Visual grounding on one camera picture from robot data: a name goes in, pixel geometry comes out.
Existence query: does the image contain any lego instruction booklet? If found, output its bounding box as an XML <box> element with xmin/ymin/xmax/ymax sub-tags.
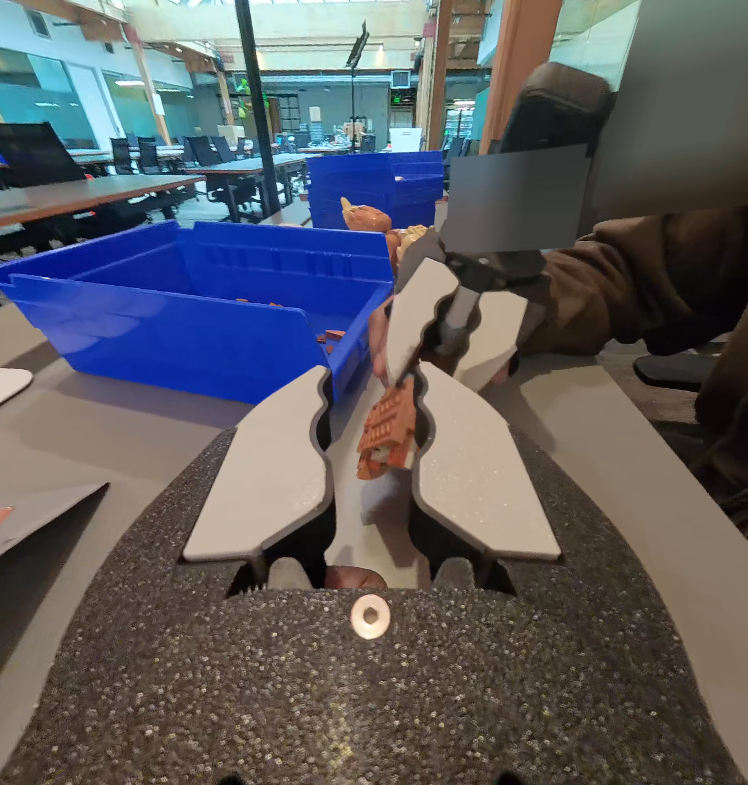
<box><xmin>0</xmin><ymin>481</ymin><xmax>111</xmax><ymax>572</ymax></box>

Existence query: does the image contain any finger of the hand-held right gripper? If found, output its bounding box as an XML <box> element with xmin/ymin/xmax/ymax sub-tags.
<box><xmin>386</xmin><ymin>256</ymin><xmax>462</xmax><ymax>387</ymax></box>
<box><xmin>452</xmin><ymin>289</ymin><xmax>529</xmax><ymax>395</ymax></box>

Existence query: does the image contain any black chair armrest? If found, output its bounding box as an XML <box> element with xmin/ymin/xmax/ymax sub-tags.
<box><xmin>633</xmin><ymin>352</ymin><xmax>719</xmax><ymax>391</ymax></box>

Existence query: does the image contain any stack of blue bins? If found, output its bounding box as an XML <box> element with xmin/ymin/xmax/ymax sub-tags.
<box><xmin>307</xmin><ymin>150</ymin><xmax>445</xmax><ymax>231</ymax></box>

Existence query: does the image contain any person's right forearm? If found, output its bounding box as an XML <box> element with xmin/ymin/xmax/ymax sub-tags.
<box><xmin>521</xmin><ymin>205</ymin><xmax>748</xmax><ymax>358</ymax></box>

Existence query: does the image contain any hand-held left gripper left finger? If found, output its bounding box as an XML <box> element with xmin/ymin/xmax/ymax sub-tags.
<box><xmin>183</xmin><ymin>366</ymin><xmax>336</xmax><ymax>562</ymax></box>

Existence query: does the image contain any pile of brown lego pieces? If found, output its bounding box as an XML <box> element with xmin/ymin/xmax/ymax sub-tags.
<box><xmin>236</xmin><ymin>297</ymin><xmax>350</xmax><ymax>358</ymax></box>

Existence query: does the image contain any white lamp stand base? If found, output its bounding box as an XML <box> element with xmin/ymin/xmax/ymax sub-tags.
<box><xmin>0</xmin><ymin>367</ymin><xmax>34</xmax><ymax>419</ymax></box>

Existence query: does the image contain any person's right hand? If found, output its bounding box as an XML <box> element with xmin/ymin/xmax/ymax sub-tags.
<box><xmin>368</xmin><ymin>299</ymin><xmax>392</xmax><ymax>386</ymax></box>

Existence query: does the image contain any blue plastic bin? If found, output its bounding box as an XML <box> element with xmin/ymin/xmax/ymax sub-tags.
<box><xmin>0</xmin><ymin>221</ymin><xmax>394</xmax><ymax>406</ymax></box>

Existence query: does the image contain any black office chair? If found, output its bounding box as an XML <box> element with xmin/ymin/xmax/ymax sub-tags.
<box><xmin>0</xmin><ymin>121</ymin><xmax>88</xmax><ymax>188</ymax></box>

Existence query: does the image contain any grey desk wooden edge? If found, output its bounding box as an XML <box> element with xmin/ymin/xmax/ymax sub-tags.
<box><xmin>0</xmin><ymin>175</ymin><xmax>206</xmax><ymax>234</ymax></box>

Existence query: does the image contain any brown lego assembly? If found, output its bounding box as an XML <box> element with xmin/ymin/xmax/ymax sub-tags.
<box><xmin>356</xmin><ymin>377</ymin><xmax>420</xmax><ymax>482</ymax></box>

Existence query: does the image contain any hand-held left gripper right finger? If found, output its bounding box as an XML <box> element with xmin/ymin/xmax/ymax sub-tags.
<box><xmin>411</xmin><ymin>362</ymin><xmax>563</xmax><ymax>562</ymax></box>

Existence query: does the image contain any brown lego figure body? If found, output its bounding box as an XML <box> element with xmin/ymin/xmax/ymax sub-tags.
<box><xmin>385</xmin><ymin>224</ymin><xmax>441</xmax><ymax>274</ymax></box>

